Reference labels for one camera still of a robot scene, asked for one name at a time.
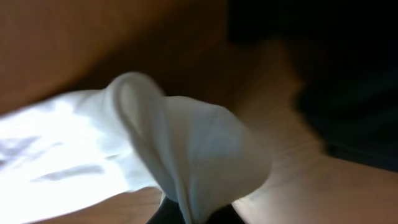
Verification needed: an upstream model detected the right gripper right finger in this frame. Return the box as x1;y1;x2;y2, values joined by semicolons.
206;204;246;224

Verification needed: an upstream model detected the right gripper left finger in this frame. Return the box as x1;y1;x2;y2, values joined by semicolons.
147;197;185;224

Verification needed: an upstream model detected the white t-shirt with robot print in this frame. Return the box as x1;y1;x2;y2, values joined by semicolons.
1;73;271;223

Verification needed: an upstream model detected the black garment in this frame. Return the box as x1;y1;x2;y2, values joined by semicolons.
228;0;397;171

